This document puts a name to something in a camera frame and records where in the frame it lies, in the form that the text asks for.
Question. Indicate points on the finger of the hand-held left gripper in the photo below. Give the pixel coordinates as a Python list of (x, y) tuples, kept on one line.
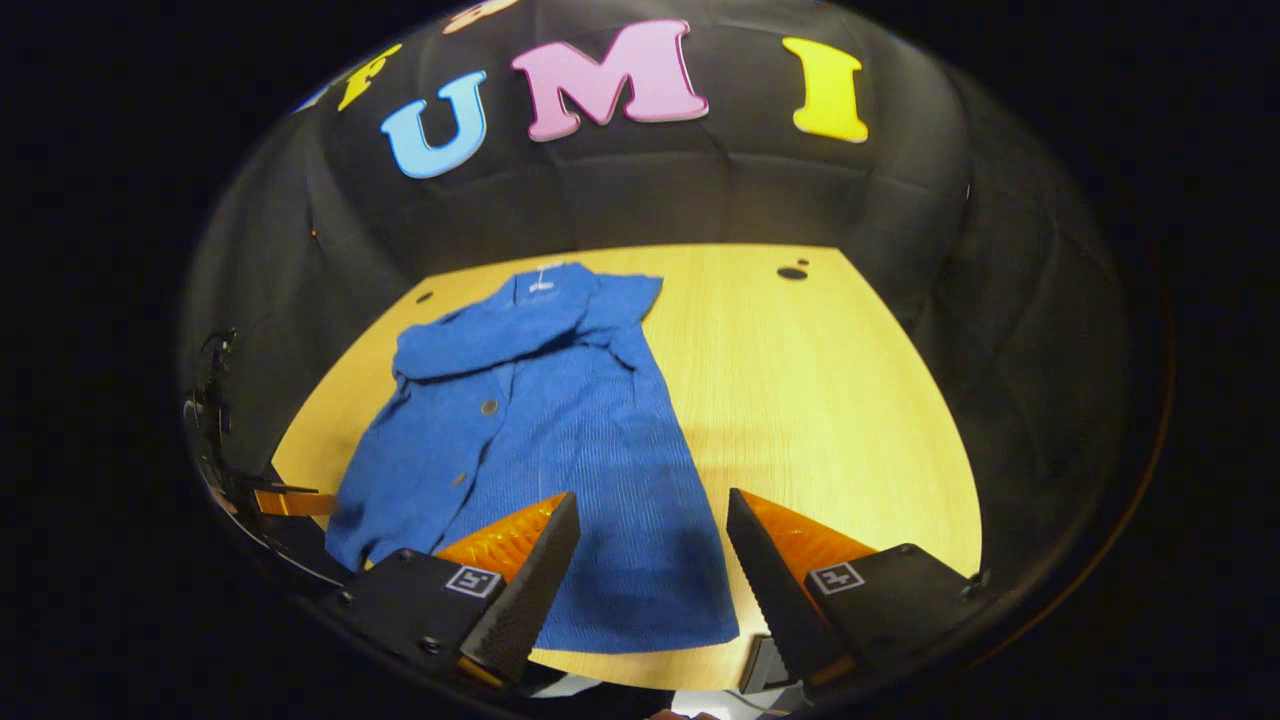
[(295, 502)]

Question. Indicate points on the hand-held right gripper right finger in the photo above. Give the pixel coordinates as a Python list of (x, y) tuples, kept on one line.
[(775, 590)]

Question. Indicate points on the blue button-up jacket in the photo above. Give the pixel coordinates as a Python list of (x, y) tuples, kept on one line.
[(560, 430)]

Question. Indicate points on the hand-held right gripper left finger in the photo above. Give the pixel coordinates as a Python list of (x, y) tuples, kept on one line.
[(530, 590)]

